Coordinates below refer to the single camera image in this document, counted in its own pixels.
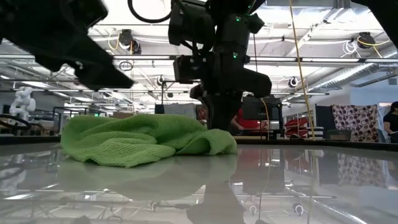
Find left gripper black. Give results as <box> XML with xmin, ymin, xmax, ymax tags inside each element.
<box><xmin>0</xmin><ymin>27</ymin><xmax>135</xmax><ymax>91</ymax></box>

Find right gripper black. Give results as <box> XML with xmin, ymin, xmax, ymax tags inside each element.
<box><xmin>200</xmin><ymin>46</ymin><xmax>273</xmax><ymax>131</ymax></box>

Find green microfibre towel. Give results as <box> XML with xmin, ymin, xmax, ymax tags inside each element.
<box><xmin>60</xmin><ymin>113</ymin><xmax>238</xmax><ymax>169</ymax></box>

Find person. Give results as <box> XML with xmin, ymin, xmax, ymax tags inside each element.
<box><xmin>230</xmin><ymin>108</ymin><xmax>269</xmax><ymax>135</ymax></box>
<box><xmin>382</xmin><ymin>101</ymin><xmax>398</xmax><ymax>144</ymax></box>

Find black equipment box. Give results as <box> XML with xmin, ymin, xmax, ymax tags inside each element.
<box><xmin>242</xmin><ymin>95</ymin><xmax>284</xmax><ymax>139</ymax></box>

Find cardboard box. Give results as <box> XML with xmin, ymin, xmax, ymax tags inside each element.
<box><xmin>112</xmin><ymin>111</ymin><xmax>135</xmax><ymax>119</ymax></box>

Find grey fabric panel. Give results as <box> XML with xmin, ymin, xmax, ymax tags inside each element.
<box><xmin>163</xmin><ymin>103</ymin><xmax>197</xmax><ymax>121</ymax></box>

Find red plastic bins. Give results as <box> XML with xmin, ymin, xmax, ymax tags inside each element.
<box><xmin>284</xmin><ymin>117</ymin><xmax>309</xmax><ymax>138</ymax></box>

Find black white striped box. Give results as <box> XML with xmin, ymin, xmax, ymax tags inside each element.
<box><xmin>306</xmin><ymin>126</ymin><xmax>325</xmax><ymax>140</ymax></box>

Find black curved hoop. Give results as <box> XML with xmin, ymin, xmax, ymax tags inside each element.
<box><xmin>0</xmin><ymin>113</ymin><xmax>32</xmax><ymax>135</ymax></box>

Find dark navy panel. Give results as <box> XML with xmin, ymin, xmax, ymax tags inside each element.
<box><xmin>315</xmin><ymin>104</ymin><xmax>337</xmax><ymax>139</ymax></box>

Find dark grey box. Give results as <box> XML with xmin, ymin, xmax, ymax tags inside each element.
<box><xmin>327</xmin><ymin>129</ymin><xmax>353</xmax><ymax>142</ymax></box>

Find circle patterned cloth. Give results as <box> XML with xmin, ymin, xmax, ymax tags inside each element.
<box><xmin>331</xmin><ymin>104</ymin><xmax>381</xmax><ymax>143</ymax></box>

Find black hanging cable ring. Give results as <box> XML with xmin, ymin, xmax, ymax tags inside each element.
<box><xmin>119</xmin><ymin>60</ymin><xmax>134</xmax><ymax>72</ymax></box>

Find black metal frame structure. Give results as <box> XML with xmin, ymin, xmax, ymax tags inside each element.
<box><xmin>52</xmin><ymin>106</ymin><xmax>108</xmax><ymax>135</ymax></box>

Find yellow hanging cable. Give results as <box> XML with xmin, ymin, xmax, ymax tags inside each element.
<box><xmin>260</xmin><ymin>98</ymin><xmax>271</xmax><ymax>141</ymax></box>
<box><xmin>288</xmin><ymin>0</ymin><xmax>315</xmax><ymax>141</ymax></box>

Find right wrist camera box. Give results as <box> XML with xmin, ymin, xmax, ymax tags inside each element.
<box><xmin>172</xmin><ymin>55</ymin><xmax>206</xmax><ymax>84</ymax></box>

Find black hanging cable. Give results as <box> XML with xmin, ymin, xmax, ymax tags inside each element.
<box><xmin>251</xmin><ymin>32</ymin><xmax>259</xmax><ymax>94</ymax></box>

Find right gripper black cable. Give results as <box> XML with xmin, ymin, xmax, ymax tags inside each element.
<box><xmin>127</xmin><ymin>0</ymin><xmax>174</xmax><ymax>24</ymax></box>

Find silver ventilation duct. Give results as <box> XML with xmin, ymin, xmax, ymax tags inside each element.
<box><xmin>307</xmin><ymin>62</ymin><xmax>398</xmax><ymax>93</ymax></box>

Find white coiled cable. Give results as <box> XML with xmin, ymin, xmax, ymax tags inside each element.
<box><xmin>341</xmin><ymin>40</ymin><xmax>359</xmax><ymax>58</ymax></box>

